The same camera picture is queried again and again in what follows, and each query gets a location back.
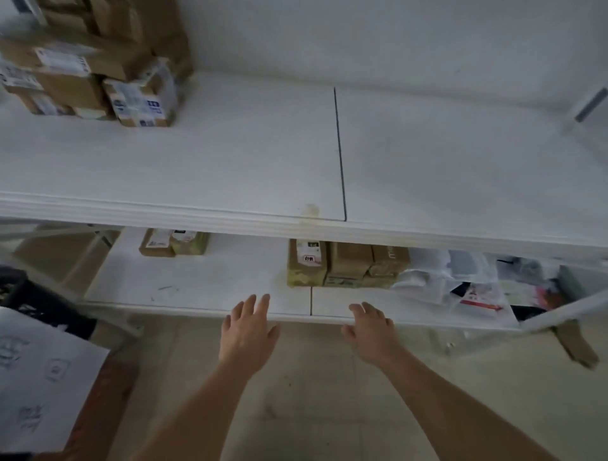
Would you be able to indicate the person's right hand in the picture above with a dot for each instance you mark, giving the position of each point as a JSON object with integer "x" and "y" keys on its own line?
{"x": 375, "y": 339}

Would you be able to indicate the person's left hand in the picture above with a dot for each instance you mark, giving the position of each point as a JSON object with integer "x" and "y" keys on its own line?
{"x": 249, "y": 342}

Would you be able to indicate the pile of brown parcels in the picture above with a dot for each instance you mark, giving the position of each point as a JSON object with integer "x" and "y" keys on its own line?
{"x": 140, "y": 99}
{"x": 349, "y": 261}

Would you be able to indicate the pile of plastic mailer bags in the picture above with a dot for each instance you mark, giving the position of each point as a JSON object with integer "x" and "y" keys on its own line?
{"x": 427, "y": 275}

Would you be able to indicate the small box handwritten white label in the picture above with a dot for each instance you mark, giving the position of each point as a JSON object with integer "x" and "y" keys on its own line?
{"x": 157, "y": 244}

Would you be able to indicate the white metal shelving rack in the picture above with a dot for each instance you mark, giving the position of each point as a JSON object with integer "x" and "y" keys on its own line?
{"x": 237, "y": 156}

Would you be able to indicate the black plastic basket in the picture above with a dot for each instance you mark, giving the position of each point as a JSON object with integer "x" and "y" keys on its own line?
{"x": 47, "y": 304}

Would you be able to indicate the cardboard box red outlined sticker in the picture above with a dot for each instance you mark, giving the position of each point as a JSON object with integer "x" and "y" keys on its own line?
{"x": 71, "y": 90}

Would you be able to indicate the taped cardboard box end label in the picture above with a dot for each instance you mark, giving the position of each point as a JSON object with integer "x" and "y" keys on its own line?
{"x": 66, "y": 14}

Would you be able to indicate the person's right forearm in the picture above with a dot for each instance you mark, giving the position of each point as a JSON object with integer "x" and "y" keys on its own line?
{"x": 451, "y": 408}

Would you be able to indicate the person's left forearm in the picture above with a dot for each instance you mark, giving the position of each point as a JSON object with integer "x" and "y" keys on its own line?
{"x": 199, "y": 418}

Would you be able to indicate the white handwritten paper sign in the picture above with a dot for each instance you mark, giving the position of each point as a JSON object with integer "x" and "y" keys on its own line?
{"x": 47, "y": 380}

